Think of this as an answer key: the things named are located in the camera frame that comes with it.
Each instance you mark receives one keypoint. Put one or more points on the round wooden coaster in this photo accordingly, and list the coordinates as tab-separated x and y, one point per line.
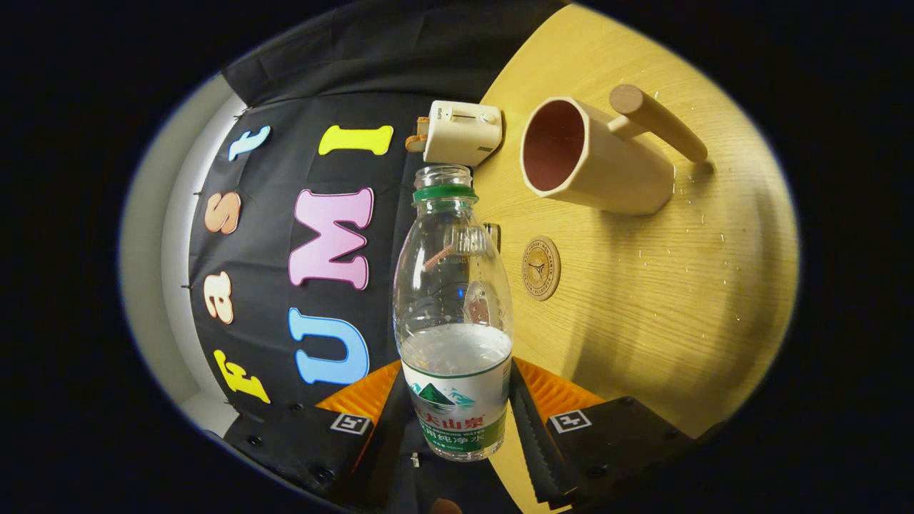
540	268

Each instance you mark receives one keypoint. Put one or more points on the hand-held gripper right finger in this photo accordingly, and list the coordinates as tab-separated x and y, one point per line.
532	442

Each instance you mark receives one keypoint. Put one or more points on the toasted bread slice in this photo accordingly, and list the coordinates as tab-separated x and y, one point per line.
415	139

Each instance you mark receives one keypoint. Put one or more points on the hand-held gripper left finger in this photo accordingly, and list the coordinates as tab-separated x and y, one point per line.
385	435

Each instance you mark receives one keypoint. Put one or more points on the wooden table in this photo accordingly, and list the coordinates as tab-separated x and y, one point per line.
643	300

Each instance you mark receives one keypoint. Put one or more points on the white toaster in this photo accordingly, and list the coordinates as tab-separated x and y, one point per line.
460	135

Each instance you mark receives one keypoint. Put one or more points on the clear plastic bottle green label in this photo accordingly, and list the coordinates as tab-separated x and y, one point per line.
453	400

